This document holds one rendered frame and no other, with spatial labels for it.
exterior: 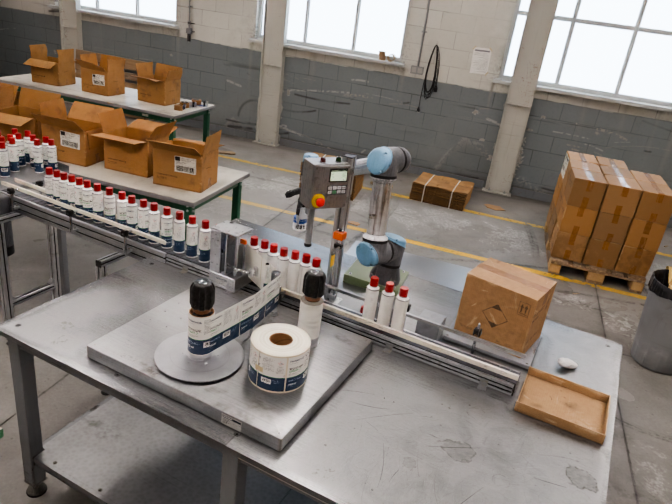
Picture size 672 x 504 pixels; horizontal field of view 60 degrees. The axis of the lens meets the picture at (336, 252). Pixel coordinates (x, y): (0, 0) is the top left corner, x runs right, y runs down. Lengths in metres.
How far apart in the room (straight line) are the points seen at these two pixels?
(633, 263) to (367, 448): 4.17
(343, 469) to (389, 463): 0.15
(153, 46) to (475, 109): 4.57
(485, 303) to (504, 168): 5.31
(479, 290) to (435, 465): 0.83
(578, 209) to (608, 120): 2.33
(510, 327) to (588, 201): 3.15
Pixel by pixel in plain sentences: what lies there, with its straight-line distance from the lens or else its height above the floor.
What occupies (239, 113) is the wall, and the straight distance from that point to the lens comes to 8.57.
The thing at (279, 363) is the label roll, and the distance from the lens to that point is 1.92.
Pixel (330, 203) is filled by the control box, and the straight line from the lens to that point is 2.39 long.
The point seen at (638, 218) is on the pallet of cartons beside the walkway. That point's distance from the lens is 5.61.
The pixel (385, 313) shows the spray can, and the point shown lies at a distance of 2.35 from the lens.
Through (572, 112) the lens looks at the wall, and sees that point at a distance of 7.62.
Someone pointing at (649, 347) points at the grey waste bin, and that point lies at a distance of 4.57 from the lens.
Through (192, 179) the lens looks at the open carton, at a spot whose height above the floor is 0.86.
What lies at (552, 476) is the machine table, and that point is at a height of 0.83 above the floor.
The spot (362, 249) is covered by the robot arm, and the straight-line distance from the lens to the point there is 2.64.
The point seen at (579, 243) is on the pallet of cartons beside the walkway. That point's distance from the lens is 5.62.
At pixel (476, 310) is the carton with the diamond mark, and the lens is 2.50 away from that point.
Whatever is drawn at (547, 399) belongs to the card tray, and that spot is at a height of 0.83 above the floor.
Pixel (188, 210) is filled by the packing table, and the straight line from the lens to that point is 3.85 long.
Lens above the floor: 2.11
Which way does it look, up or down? 24 degrees down
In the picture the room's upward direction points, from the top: 8 degrees clockwise
